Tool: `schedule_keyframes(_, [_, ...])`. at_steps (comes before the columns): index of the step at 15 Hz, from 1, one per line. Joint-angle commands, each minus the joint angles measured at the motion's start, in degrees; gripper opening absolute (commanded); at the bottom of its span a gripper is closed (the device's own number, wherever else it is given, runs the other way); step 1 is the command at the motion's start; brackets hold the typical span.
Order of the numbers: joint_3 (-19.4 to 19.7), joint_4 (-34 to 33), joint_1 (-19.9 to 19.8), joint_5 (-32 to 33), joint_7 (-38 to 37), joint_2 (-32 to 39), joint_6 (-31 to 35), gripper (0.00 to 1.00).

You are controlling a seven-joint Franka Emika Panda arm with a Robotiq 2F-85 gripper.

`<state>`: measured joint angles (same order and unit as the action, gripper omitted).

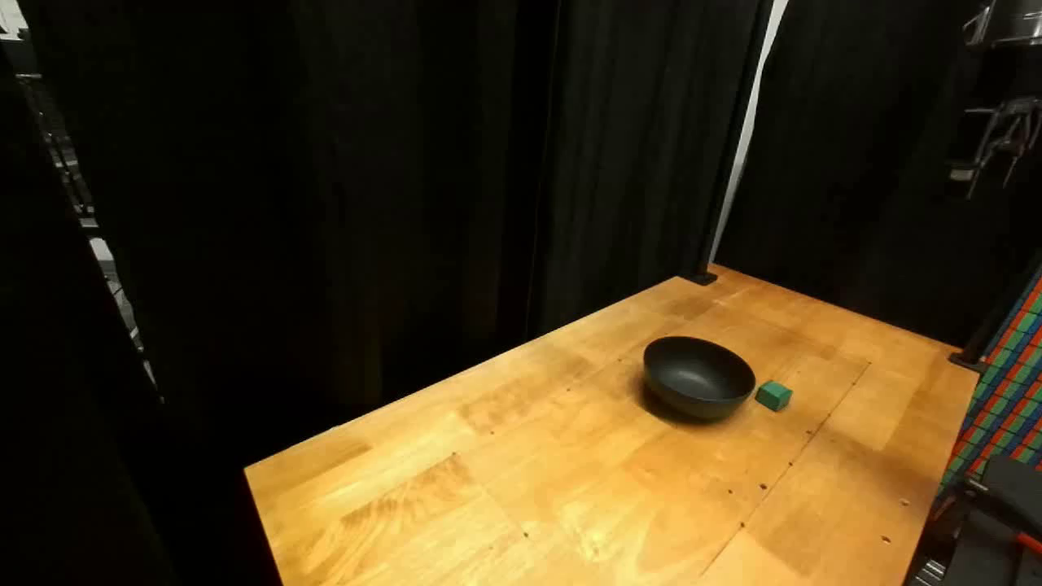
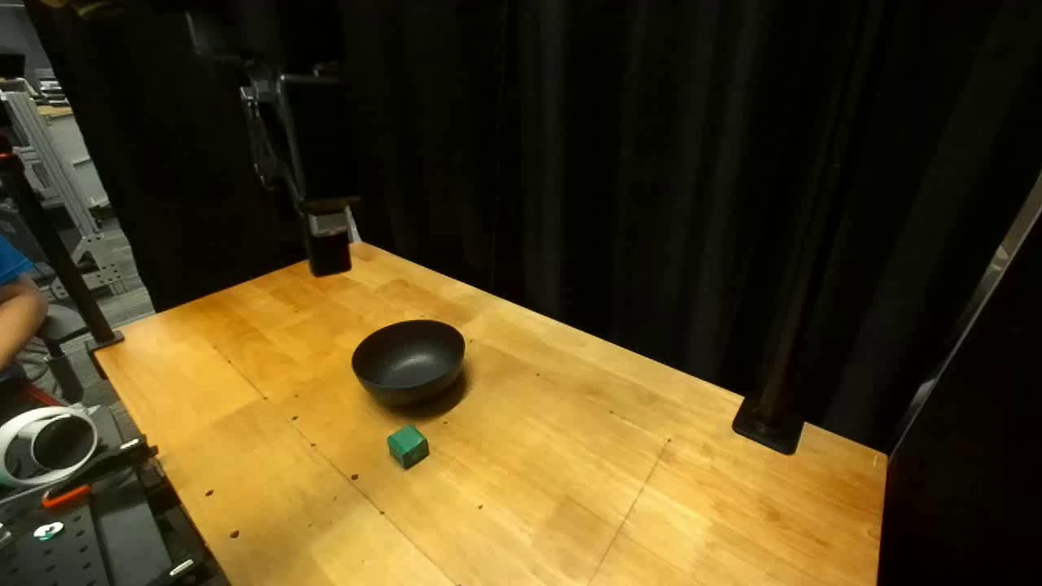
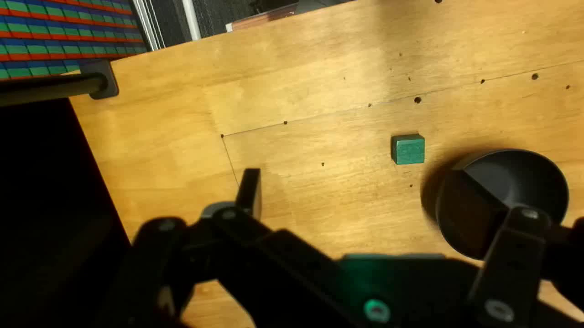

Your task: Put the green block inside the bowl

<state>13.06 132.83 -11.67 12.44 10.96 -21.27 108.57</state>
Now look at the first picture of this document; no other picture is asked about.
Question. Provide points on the black bowl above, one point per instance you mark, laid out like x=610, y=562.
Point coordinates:
x=697, y=378

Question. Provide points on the small green block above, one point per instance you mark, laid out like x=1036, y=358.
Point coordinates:
x=773, y=397

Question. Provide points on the black clamp on table edge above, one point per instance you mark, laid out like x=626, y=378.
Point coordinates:
x=700, y=274

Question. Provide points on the black curtain backdrop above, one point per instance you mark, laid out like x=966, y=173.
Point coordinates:
x=234, y=224

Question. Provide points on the white vertical pole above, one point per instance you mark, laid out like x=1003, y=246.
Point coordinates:
x=770, y=15

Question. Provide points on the colourful checkered board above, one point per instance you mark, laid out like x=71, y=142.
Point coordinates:
x=1003, y=417

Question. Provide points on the black equipment at lower right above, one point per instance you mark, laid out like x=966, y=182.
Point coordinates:
x=983, y=533

